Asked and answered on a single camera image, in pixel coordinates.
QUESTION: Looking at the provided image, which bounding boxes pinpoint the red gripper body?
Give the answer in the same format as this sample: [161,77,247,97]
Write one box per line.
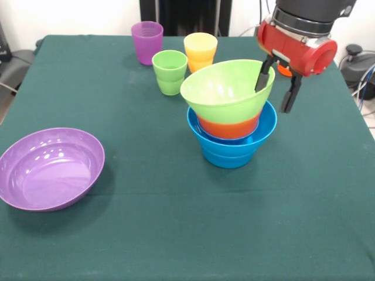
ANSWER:
[257,16,339,78]

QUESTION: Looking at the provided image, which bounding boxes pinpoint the large light blue bowl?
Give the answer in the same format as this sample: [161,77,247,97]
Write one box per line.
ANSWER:
[186,101,278,155]

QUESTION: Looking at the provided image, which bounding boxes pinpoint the yellow cup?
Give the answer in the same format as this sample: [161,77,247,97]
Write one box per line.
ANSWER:
[183,32,219,74]

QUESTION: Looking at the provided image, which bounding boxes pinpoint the black floor stand base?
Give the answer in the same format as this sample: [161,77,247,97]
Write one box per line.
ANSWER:
[339,43,375,88]
[0,23,38,88]

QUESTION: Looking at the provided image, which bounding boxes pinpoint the black pedestal column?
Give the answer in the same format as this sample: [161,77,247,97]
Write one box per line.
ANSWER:
[139,0,232,37]

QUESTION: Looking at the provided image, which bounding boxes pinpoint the orange cup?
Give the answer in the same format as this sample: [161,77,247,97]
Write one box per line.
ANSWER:
[277,63,294,78]

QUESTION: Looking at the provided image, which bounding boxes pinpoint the orange bowl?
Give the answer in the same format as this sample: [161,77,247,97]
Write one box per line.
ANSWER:
[196,112,262,139]

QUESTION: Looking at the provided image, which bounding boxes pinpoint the dark green tablecloth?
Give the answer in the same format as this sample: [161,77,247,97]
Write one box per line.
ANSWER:
[0,34,375,281]

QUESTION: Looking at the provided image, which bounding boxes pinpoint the tangle of floor cables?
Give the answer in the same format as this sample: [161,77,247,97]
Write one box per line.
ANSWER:
[351,66,375,129]

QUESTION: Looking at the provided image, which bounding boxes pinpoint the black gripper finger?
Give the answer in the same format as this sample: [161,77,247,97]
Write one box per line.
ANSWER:
[280,74,303,114]
[254,57,278,93]

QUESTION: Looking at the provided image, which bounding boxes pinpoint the green cup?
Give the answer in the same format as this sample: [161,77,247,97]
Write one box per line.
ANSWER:
[151,49,188,96]

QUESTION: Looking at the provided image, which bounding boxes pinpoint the large green bowl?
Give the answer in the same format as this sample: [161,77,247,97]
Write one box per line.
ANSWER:
[179,59,276,124]

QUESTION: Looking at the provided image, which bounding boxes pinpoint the large purple bowl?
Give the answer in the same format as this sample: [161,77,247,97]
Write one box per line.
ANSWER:
[0,127,105,212]

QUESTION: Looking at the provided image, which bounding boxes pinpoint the purple cup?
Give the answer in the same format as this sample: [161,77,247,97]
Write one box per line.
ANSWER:
[131,20,164,66]

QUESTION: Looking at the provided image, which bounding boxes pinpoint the small light blue bowl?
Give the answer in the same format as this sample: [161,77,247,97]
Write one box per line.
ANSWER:
[201,143,255,169]

